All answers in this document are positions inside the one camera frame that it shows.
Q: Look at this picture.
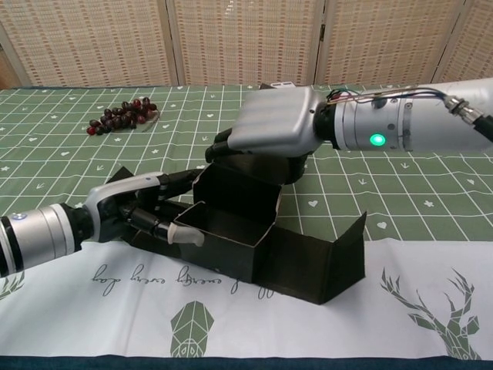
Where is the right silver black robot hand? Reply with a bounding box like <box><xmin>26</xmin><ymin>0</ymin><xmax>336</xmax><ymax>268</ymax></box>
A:
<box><xmin>203</xmin><ymin>86</ymin><xmax>328</xmax><ymax>184</ymax></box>

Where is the green grid tablecloth with deer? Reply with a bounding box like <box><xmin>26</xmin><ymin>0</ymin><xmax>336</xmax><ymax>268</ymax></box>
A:
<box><xmin>0</xmin><ymin>82</ymin><xmax>493</xmax><ymax>370</ymax></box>

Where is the dark red grape bunch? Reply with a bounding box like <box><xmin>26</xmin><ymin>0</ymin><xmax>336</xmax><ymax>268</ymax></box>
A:
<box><xmin>85</xmin><ymin>97</ymin><xmax>161</xmax><ymax>136</ymax></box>

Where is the right arm wiring cable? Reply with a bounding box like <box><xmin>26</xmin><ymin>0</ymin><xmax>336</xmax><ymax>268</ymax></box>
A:
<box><xmin>326</xmin><ymin>87</ymin><xmax>493</xmax><ymax>143</ymax></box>

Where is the black cardboard box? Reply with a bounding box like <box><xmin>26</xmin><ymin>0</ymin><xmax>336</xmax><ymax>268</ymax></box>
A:
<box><xmin>109</xmin><ymin>82</ymin><xmax>367</xmax><ymax>305</ymax></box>

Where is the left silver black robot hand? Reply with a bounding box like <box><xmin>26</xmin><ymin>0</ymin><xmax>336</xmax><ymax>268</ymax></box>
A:
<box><xmin>82</xmin><ymin>169</ymin><xmax>205</xmax><ymax>247</ymax></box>

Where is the woven bamboo folding screen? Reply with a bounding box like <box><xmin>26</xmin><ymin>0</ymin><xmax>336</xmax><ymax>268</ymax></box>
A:
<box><xmin>0</xmin><ymin>0</ymin><xmax>493</xmax><ymax>88</ymax></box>

